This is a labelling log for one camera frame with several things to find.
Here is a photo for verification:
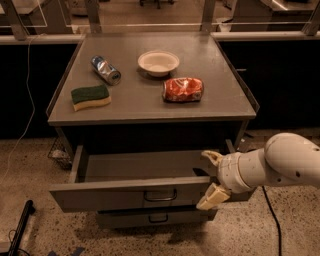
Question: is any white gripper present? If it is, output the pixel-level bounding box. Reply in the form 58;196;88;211
196;150;260;210

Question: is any grey top drawer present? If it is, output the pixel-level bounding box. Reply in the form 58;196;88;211
50;141;217;212

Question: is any grey drawer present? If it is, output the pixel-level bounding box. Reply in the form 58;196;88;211
50;141;217;212
96;205;217;229

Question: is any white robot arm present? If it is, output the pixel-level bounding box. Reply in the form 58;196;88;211
196;133;320;210

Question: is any grey bottom drawer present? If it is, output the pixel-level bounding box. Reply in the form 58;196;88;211
96;205;217;229

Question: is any grey metal drawer cabinet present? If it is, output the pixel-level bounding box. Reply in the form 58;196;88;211
45;31;260;230

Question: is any crushed orange soda can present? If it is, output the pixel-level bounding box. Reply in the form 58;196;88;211
162;77;204;103

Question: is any white paper bowl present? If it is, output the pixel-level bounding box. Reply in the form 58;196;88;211
138;51;180;77

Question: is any blue silver soda can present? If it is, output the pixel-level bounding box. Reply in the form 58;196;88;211
91;55;121;85

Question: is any green yellow sponge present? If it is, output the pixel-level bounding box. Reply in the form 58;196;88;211
71;84;111;111

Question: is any black bar on floor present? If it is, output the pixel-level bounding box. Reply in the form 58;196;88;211
7;200;35;256

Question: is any black floor cable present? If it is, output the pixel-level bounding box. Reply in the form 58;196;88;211
261;185;283;256

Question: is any wire mesh basket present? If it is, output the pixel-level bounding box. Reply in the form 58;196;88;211
48;137;72;170

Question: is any white hanging cable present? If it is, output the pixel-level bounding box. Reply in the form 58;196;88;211
0;33;46;184

